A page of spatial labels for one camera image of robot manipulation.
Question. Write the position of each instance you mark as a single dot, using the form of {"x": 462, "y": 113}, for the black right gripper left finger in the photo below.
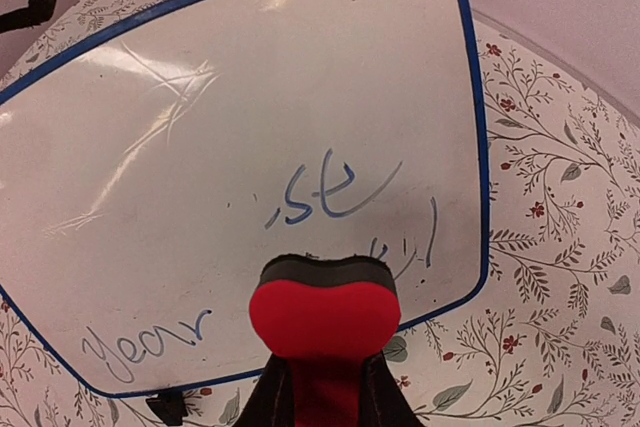
{"x": 271, "y": 401}

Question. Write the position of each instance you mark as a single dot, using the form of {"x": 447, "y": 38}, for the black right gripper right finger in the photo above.
{"x": 381, "y": 402}

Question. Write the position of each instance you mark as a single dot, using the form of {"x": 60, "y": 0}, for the red whiteboard eraser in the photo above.
{"x": 325, "y": 318}

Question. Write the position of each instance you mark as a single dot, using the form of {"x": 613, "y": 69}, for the blue-framed whiteboard with writing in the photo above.
{"x": 149, "y": 172}

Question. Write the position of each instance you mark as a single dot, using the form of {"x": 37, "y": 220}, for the black whiteboard stand foot left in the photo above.
{"x": 169, "y": 407}

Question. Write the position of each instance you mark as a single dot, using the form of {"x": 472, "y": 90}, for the floral patterned table mat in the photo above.
{"x": 552, "y": 339}

